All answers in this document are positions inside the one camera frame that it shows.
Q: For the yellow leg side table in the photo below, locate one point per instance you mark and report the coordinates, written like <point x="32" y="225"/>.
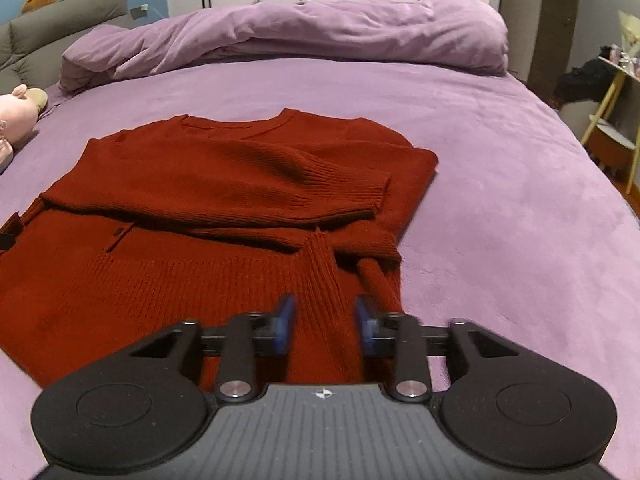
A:
<point x="604" y="142"/>

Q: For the pink plush toy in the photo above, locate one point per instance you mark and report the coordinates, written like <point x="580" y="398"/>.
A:
<point x="20" y="111"/>

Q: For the black clothes pile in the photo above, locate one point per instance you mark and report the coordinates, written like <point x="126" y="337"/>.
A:
<point x="587" y="83"/>

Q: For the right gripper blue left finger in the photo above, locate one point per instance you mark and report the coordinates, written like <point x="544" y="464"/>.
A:
<point x="282" y="324"/>

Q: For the purple rumpled duvet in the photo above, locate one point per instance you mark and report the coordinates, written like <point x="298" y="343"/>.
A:
<point x="467" y="34"/>

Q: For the cream paper bouquet wrap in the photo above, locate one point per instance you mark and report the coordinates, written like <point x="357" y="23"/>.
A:
<point x="629" y="33"/>

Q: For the wall power socket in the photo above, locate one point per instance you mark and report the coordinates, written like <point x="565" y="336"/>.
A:
<point x="139" y="11"/>

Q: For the purple bed sheet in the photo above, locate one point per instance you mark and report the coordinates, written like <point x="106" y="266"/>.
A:
<point x="519" y="231"/>

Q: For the grey padded headboard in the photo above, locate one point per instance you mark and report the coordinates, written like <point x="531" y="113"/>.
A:
<point x="32" y="44"/>

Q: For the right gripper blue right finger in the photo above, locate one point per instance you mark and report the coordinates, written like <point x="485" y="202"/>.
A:
<point x="367" y="319"/>

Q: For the red knit cardigan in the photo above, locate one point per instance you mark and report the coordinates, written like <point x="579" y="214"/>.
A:
<point x="191" y="219"/>

